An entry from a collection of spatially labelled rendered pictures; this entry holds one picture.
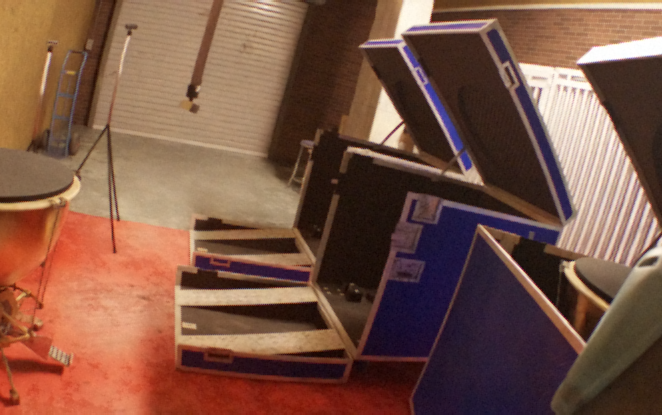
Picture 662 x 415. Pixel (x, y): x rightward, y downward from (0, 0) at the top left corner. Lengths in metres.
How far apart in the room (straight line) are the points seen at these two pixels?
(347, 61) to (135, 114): 3.53
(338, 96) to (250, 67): 1.57
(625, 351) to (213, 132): 7.67
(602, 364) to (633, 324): 0.02
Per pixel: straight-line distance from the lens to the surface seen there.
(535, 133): 2.34
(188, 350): 2.13
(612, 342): 0.24
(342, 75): 8.29
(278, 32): 7.86
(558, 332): 1.09
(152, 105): 7.69
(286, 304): 2.75
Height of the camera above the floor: 1.27
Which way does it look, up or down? 13 degrees down
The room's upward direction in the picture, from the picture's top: 15 degrees clockwise
